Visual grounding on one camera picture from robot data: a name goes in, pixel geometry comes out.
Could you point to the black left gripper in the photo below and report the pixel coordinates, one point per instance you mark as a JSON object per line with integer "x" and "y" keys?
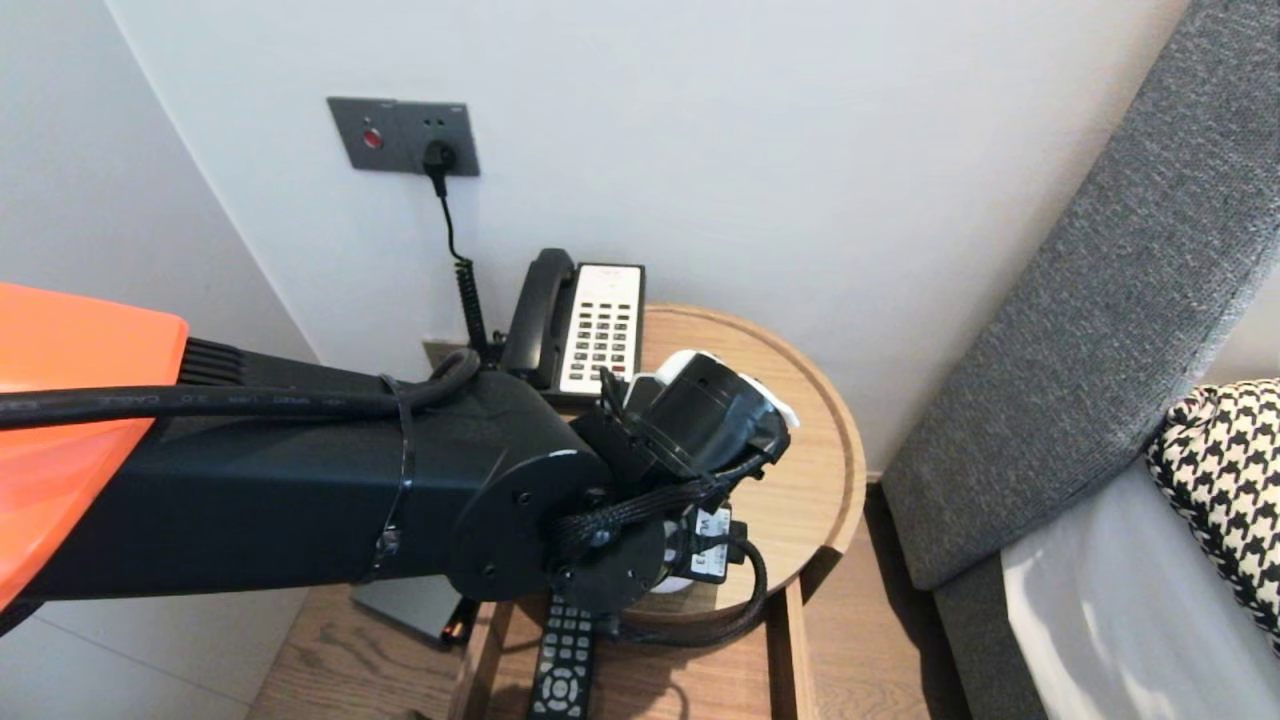
{"x": 710, "y": 545}

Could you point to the white round puck device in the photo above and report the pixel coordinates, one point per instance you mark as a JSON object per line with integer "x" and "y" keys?
{"x": 675, "y": 584}

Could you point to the curved-front wooden table drawer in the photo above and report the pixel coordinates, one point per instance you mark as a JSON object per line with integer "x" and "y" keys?
{"x": 650, "y": 680}

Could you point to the black remote control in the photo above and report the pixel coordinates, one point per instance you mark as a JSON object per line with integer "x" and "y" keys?
{"x": 562, "y": 670}

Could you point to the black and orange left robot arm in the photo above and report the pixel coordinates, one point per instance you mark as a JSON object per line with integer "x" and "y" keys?
{"x": 280, "y": 500}

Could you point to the round wooden side table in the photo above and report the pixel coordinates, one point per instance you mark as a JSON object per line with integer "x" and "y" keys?
{"x": 800, "y": 450}

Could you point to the black and white telephone base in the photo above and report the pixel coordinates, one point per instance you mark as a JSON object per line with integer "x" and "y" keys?
{"x": 600, "y": 330}

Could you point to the black telephone handset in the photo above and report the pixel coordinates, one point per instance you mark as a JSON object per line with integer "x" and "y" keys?
{"x": 535, "y": 310}

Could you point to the grey power adapter brick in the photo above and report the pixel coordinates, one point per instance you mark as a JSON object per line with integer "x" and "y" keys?
{"x": 400, "y": 610}

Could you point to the white bed sheet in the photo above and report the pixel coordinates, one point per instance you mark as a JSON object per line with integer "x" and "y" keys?
{"x": 1120, "y": 620}

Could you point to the grey fabric bed headboard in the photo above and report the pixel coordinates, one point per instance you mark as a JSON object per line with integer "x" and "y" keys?
{"x": 1080, "y": 300}

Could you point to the black white houndstooth pillow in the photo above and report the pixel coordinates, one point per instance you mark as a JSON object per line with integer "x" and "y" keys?
{"x": 1220, "y": 480}

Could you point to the beige wall jack plate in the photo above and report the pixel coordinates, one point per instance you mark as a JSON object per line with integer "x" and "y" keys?
{"x": 445, "y": 352}

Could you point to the grey wall socket panel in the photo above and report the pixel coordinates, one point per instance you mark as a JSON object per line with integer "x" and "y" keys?
{"x": 395, "y": 125}

